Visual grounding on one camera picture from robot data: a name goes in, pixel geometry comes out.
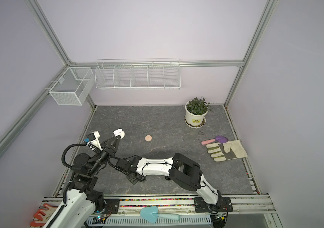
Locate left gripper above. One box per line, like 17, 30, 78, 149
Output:
89, 135, 120, 175

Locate pink earbud charging case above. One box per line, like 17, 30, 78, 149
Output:
145, 135, 152, 142

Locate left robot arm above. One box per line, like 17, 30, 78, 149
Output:
44, 135, 123, 228

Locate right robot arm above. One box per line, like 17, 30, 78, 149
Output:
107, 154, 233, 214

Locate teal garden trowel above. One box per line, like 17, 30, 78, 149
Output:
140, 206, 180, 223

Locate small white mesh basket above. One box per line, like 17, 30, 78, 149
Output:
49, 67, 95, 106

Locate potted green plant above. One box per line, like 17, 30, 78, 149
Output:
184, 97, 212, 129

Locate red white garden glove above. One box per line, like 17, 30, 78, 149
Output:
30, 203, 58, 228

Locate purple pink garden scoop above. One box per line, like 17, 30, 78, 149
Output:
201, 135, 228, 145

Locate beige grey work glove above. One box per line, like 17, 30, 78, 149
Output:
206, 140, 247, 162

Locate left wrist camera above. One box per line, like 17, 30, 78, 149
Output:
84, 131, 102, 153

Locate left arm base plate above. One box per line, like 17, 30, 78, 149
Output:
94, 199, 120, 215

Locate long white wire basket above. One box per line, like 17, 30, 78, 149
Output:
95, 59, 181, 90

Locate white vented cable duct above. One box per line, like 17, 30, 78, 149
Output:
86, 215, 213, 227

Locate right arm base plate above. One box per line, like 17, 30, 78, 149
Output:
194, 197, 233, 214

